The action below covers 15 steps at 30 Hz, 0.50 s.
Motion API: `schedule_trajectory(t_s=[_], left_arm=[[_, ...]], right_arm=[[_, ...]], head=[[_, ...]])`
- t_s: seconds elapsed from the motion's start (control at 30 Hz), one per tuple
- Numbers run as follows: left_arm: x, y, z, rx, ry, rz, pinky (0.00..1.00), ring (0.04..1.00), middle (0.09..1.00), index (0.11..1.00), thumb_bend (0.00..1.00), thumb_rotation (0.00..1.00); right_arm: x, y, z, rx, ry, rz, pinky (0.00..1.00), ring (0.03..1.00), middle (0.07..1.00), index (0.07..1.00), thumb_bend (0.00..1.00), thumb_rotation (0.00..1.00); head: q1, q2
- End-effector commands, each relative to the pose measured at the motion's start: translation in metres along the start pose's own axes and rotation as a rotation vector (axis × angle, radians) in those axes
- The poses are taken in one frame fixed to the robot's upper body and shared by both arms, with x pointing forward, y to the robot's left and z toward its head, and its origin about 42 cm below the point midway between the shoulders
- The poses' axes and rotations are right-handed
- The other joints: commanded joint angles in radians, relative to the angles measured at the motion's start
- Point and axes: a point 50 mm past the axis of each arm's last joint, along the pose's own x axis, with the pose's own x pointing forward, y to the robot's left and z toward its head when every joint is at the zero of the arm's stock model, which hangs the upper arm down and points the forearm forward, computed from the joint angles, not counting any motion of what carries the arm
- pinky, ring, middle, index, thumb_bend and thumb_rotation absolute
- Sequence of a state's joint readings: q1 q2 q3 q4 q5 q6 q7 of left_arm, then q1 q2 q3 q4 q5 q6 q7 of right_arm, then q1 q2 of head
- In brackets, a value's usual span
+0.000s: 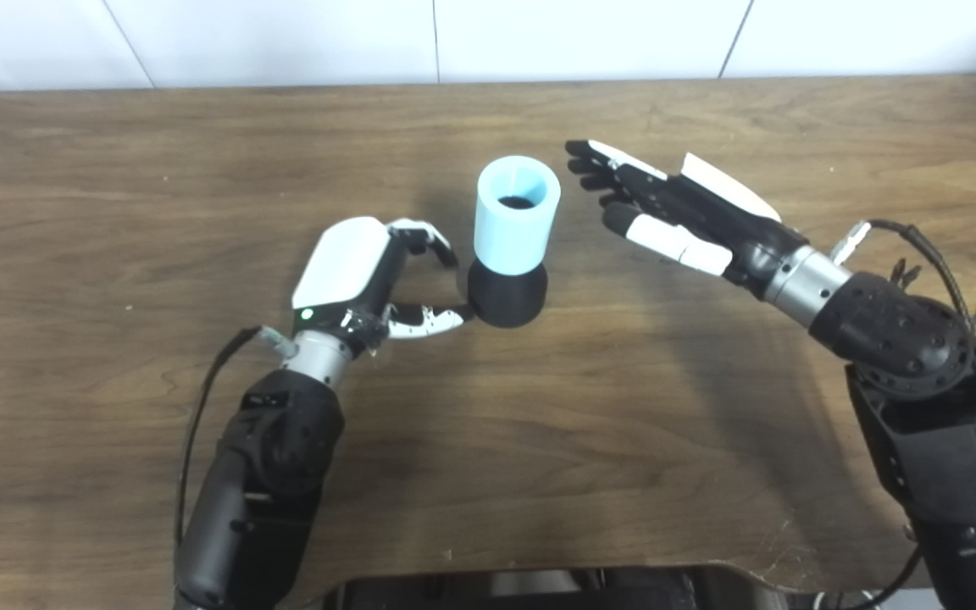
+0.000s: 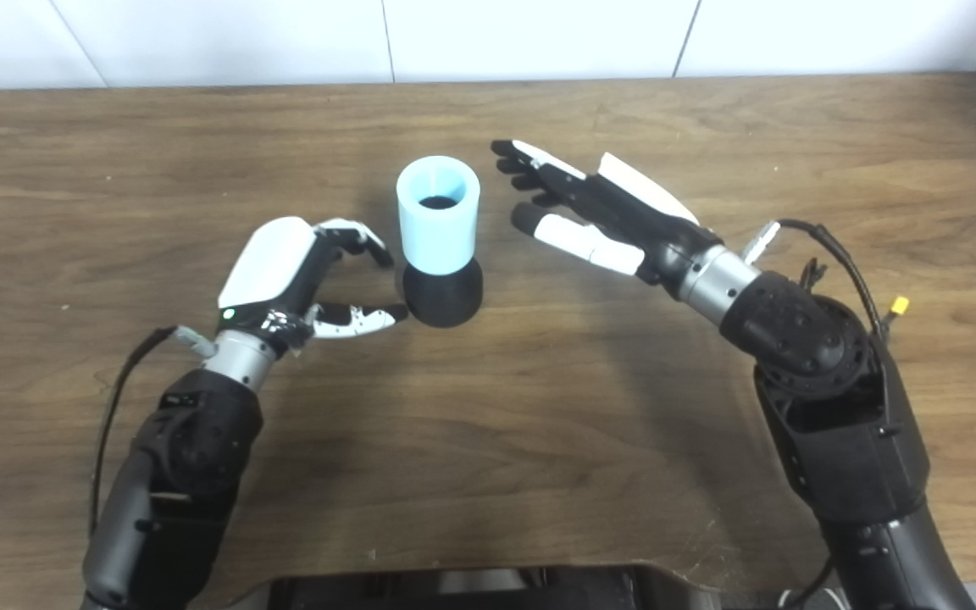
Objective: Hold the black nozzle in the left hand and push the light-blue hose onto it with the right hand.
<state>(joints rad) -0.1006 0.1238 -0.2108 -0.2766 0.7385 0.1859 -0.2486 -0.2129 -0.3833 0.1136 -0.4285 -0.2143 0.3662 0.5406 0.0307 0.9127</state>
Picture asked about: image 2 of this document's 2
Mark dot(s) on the small yellow connector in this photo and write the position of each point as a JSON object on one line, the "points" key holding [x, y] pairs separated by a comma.
{"points": [[900, 306]]}

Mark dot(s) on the white and black left hand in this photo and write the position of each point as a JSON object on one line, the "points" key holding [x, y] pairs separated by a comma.
{"points": [[272, 267]]}

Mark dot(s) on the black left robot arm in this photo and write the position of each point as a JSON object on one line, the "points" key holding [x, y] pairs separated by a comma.
{"points": [[183, 474]]}

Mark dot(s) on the white and black right hand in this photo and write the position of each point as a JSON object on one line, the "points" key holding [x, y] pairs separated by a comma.
{"points": [[615, 216]]}

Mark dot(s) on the black flared nozzle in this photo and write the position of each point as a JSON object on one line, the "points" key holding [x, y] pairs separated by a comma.
{"points": [[444, 296]]}

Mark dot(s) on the black robot torso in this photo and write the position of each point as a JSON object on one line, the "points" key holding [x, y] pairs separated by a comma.
{"points": [[488, 591]]}

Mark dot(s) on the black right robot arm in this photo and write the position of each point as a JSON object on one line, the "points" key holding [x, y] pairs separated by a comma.
{"points": [[827, 407]]}

